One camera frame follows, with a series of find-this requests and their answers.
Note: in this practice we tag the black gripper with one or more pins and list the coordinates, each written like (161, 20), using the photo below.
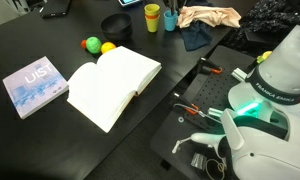
(175, 2)

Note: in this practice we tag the light blue cup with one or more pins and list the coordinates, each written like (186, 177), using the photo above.
(170, 22)

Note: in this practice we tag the black bowl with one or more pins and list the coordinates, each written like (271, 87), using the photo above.
(116, 22)
(120, 36)

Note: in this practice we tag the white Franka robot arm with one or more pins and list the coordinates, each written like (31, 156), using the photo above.
(283, 73)

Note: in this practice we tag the yellow cup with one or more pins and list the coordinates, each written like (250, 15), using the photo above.
(152, 24)
(152, 9)

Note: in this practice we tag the orange cup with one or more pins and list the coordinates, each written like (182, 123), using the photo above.
(152, 16)

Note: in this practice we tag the dark blue cloth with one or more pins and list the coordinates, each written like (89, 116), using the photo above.
(196, 36)

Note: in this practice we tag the pink cloth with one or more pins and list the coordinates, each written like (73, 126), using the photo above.
(210, 16)

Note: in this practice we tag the white tablet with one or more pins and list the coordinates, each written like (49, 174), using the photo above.
(130, 2)

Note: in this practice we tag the black orange clamp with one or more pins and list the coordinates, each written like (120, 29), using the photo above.
(208, 66)
(186, 104)

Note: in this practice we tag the yellow orange ball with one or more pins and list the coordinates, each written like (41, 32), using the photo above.
(108, 47)

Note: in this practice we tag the green ball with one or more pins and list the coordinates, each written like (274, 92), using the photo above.
(93, 45)

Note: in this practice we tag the aluminium extrusion bar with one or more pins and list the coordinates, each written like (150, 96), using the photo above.
(239, 74)
(215, 112)

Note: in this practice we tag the black perforated breadboard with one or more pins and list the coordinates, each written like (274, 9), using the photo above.
(220, 93)

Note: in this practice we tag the small red orange ball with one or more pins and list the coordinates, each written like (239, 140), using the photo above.
(83, 43)

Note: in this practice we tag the black cloth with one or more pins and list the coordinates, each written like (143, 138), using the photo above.
(273, 16)

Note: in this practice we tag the open white book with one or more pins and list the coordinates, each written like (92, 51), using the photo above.
(113, 86)

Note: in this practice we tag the metal washer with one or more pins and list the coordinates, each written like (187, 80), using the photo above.
(180, 119)

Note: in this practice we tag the UIST book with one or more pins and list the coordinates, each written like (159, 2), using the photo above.
(35, 85)

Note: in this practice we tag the rubber band loop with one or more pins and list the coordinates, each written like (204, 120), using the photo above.
(206, 168)

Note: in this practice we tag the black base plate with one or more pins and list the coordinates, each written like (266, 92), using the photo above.
(176, 140)

